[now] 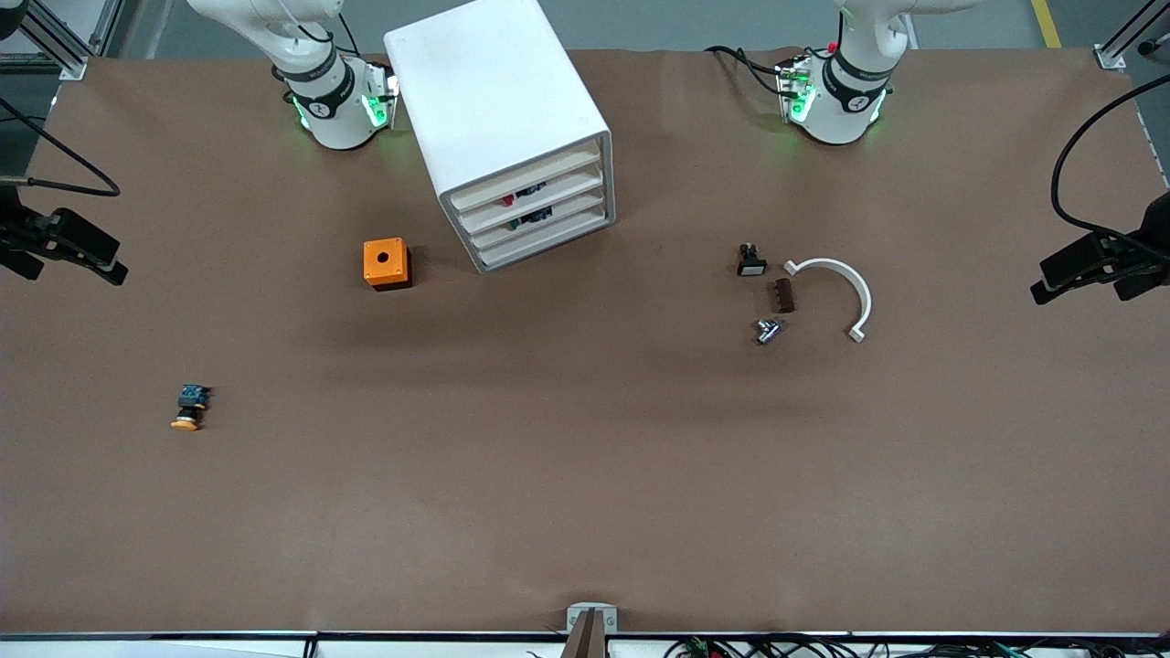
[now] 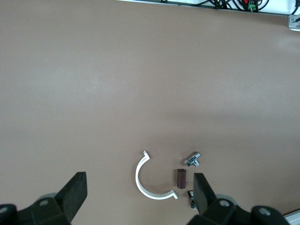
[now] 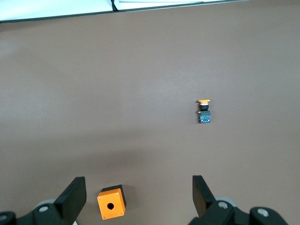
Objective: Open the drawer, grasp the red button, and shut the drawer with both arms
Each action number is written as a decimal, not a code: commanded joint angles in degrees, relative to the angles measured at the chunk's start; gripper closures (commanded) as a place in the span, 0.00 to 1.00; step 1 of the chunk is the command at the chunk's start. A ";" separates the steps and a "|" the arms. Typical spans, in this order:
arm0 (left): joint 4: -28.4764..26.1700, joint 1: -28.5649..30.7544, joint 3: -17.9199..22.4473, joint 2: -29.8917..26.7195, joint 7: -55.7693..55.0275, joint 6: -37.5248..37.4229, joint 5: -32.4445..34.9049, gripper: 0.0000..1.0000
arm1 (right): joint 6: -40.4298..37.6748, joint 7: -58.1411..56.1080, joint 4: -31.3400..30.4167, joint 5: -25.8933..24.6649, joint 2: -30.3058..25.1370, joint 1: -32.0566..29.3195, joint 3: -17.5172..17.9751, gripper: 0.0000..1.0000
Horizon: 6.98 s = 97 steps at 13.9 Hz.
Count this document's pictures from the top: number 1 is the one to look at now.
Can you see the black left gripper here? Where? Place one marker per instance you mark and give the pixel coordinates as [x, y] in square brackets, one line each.
[1154, 245]

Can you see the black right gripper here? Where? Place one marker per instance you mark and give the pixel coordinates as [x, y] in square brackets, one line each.
[13, 232]

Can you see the white plastic drawer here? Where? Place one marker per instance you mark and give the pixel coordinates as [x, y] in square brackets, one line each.
[539, 245]
[480, 220]
[494, 193]
[489, 239]

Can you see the red push button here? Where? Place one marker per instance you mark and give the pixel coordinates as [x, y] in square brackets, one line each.
[509, 198]

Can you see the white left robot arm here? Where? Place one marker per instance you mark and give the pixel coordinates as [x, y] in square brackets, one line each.
[841, 100]

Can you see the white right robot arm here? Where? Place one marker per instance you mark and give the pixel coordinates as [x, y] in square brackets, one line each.
[320, 100]

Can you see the yellow push button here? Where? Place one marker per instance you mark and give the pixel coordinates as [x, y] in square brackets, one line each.
[188, 408]

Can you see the black white square push button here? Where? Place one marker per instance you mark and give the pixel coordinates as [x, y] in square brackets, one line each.
[751, 265]

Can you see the white drawer cabinet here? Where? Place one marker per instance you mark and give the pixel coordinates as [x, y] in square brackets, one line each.
[494, 91]

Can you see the orange box with hole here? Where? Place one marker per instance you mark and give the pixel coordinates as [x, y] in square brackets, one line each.
[384, 260]

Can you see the brown terminal block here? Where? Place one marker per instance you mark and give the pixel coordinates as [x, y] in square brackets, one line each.
[782, 295]

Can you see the aluminium frame profile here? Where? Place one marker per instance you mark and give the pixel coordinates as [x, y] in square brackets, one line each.
[1120, 46]
[69, 55]

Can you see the white curved plastic bracket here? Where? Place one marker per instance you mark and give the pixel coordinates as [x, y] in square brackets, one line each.
[855, 283]

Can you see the silver key switch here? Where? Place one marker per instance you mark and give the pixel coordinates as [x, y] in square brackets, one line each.
[768, 331]

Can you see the white table edge rail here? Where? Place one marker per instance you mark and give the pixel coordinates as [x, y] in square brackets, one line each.
[155, 649]

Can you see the grey metal mounting bracket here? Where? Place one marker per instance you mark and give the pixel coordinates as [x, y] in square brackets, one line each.
[574, 620]

